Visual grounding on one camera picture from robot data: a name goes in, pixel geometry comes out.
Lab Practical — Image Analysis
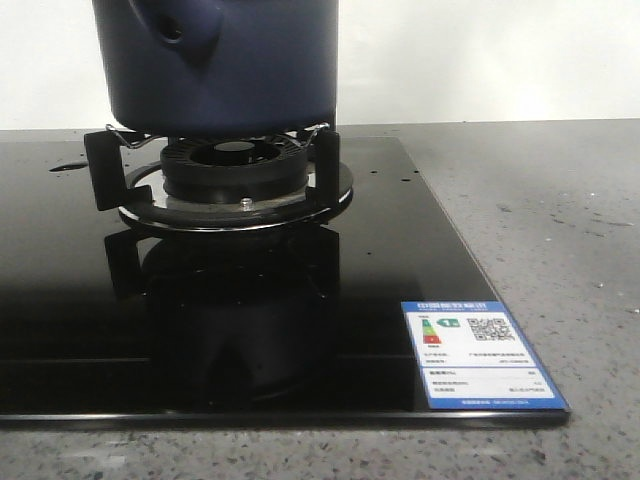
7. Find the dark blue cooking pot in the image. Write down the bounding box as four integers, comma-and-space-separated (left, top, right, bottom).
93, 1, 339, 138

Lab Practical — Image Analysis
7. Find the black glass gas stove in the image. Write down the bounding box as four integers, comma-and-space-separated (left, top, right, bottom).
1, 138, 570, 429

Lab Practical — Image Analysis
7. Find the blue energy label sticker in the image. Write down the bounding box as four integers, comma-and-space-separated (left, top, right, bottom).
401, 300, 568, 411

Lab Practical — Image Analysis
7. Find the black gas burner head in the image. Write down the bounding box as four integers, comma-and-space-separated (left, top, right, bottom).
160, 137, 308, 204

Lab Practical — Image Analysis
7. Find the black pot support grate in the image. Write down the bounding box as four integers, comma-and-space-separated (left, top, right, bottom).
84, 124, 353, 236

